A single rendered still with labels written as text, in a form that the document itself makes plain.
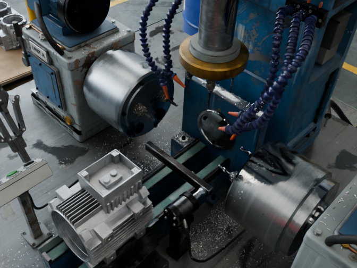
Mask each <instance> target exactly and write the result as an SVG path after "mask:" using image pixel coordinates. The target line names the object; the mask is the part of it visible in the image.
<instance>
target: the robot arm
mask: <svg viewBox="0 0 357 268"><path fill-rule="evenodd" d="M9 100H10V102H11V103H12V106H13V110H14V114H15V117H16V121H17V124H18V127H19V128H18V127H17V126H16V124H15V122H14V120H13V119H12V117H11V115H10V113H9V110H8V109H7V106H8V101H9ZM19 101H20V96H19V95H9V94H8V92H6V91H5V90H4V89H3V87H2V85H1V83H0V112H1V114H2V115H3V117H4V119H5V120H6V122H7V124H8V126H9V127H10V129H11V130H12V132H13V134H14V136H15V138H13V139H12V137H11V135H10V134H9V132H8V130H7V128H6V126H5V125H4V123H3V121H2V119H1V118H0V132H1V134H2V135H3V137H2V136H1V135H0V143H8V145H9V147H10V148H11V150H12V152H14V153H16V152H17V153H18V155H19V156H20V158H21V160H22V162H23V163H27V162H29V161H30V160H31V158H30V157H29V155H28V153H27V151H26V150H25V147H27V144H26V142H25V141H24V139H23V137H22V134H23V133H24V132H25V131H26V126H25V123H24V119H23V116H22V112H21V108H20V104H19Z"/></svg>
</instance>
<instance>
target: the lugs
mask: <svg viewBox="0 0 357 268"><path fill-rule="evenodd" d="M137 194H138V195H139V197H140V199H144V198H146V197H147V196H148V195H149V194H150V193H149V191H148V190H147V188H146V186H142V187H141V188H140V189H138V190H137ZM59 203H60V201H59V200H58V198H54V199H53V200H51V201H50V202H48V205H49V207H50V208H51V209H52V210H54V209H55V208H56V205H57V204H59ZM56 232H57V233H58V235H59V237H60V238H62V237H61V235H60V234H59V232H58V231H57V230H56ZM78 235H79V237H80V239H81V240H82V242H88V241H89V240H90V239H91V238H93V236H92V234H91V233H90V231H89V229H86V228H85V229H83V230H82V231H80V232H79V233H78ZM85 264H86V265H87V267H88V268H93V267H95V266H93V265H92V264H91V263H86V262H85ZM96 265H97V264H96Z"/></svg>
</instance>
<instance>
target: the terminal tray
mask: <svg viewBox="0 0 357 268"><path fill-rule="evenodd" d="M114 152H117V154H116V155H114ZM134 169H137V170H136V171H134ZM84 172H85V173H86V174H85V175H83V173H84ZM78 179H79V184H80V187H81V188H83V189H85V190H86V191H87V192H89V193H90V194H91V195H92V197H94V198H95V199H96V200H97V202H99V205H102V209H103V211H104V212H105V214H107V213H108V214H110V213H111V210H112V211H114V210H115V207H116V208H118V205H119V204H120V205H122V202H123V201H124V202H126V199H130V196H134V193H136V194H137V190H138V189H140V188H141V187H142V170H141V169H140V168H139V167H138V166H136V165H135V164H134V163H133V162H131V161H130V160H129V159H128V158H127V157H125V156H124V155H123V154H122V153H120V152H119V151H118V150H117V149H115V150H113V151H112V152H110V153H109V154H107V155H105V156H104V157H102V158H101V159H99V160H98V161H96V162H94V163H93V164H92V165H90V166H88V167H87V168H85V169H84V170H82V171H81V172H79V173H78ZM103 190H105V191H106V192H105V193H103Z"/></svg>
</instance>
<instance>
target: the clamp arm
mask: <svg viewBox="0 0 357 268"><path fill-rule="evenodd" d="M145 147H146V151H148V152H149V153H150V154H151V155H153V156H154V157H155V158H157V159H158V160H160V161H161V162H162V163H163V164H165V165H166V166H167V167H168V168H170V169H171V170H172V171H174V172H175V173H176V174H178V175H179V176H180V177H181V178H183V179H184V180H185V181H186V182H188V183H189V184H190V185H192V186H193V187H195V189H197V190H199V189H201V188H202V189H201V191H204V192H203V195H205V196H206V197H209V196H210V195H212V193H213V187H212V186H210V185H209V184H207V183H206V182H205V181H203V180H202V179H201V178H199V177H198V176H197V175H196V173H194V172H193V171H192V172H191V171H190V170H189V169H187V168H186V167H185V166H184V165H182V164H181V163H180V162H178V161H177V160H176V159H174V158H173V157H171V156H170V155H169V154H167V153H166V152H165V151H163V150H162V149H161V148H159V147H158V146H157V144H156V143H153V142H152V141H150V140H149V141H148V142H146V143H145Z"/></svg>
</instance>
